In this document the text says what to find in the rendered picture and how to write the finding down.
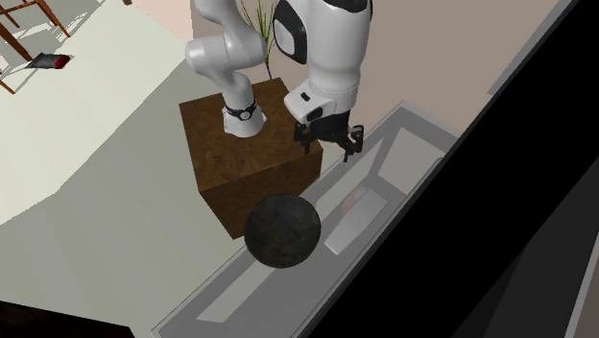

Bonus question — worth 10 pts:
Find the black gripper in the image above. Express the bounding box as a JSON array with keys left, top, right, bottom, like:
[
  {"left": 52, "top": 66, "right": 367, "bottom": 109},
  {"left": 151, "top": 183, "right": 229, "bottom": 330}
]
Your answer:
[{"left": 293, "top": 109, "right": 366, "bottom": 164}]

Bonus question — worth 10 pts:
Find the white flat rectangular slab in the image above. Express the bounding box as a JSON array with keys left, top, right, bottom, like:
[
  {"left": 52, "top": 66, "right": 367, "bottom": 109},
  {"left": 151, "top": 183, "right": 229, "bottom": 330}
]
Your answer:
[{"left": 323, "top": 187, "right": 390, "bottom": 256}]

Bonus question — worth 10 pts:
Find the brown wooden robot stand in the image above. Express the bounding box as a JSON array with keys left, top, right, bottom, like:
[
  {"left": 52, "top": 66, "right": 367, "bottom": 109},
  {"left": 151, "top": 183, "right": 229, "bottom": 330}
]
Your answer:
[{"left": 179, "top": 77, "right": 324, "bottom": 240}]

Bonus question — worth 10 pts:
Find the dark round ball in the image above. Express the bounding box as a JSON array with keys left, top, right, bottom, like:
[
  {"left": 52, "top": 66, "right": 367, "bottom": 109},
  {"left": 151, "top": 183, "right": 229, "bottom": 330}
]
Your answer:
[{"left": 243, "top": 194, "right": 323, "bottom": 270}]

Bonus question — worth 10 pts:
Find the green potted plant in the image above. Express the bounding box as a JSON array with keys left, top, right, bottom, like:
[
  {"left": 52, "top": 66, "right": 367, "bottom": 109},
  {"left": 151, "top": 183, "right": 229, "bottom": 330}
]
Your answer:
[{"left": 239, "top": 0, "right": 278, "bottom": 82}]

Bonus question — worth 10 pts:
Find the grey glass-top table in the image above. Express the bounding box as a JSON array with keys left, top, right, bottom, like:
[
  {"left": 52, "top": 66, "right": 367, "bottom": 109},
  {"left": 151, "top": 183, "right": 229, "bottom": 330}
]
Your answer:
[{"left": 151, "top": 100, "right": 461, "bottom": 338}]

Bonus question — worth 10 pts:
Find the grey and red dustpan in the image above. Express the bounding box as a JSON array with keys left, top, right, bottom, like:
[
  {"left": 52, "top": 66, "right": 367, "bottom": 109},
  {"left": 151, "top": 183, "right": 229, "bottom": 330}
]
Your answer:
[{"left": 25, "top": 52, "right": 73, "bottom": 71}]

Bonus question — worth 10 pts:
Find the brown wooden chair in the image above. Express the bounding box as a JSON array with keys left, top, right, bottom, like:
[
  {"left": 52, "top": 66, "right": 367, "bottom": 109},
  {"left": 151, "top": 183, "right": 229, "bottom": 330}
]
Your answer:
[{"left": 0, "top": 0, "right": 72, "bottom": 96}]

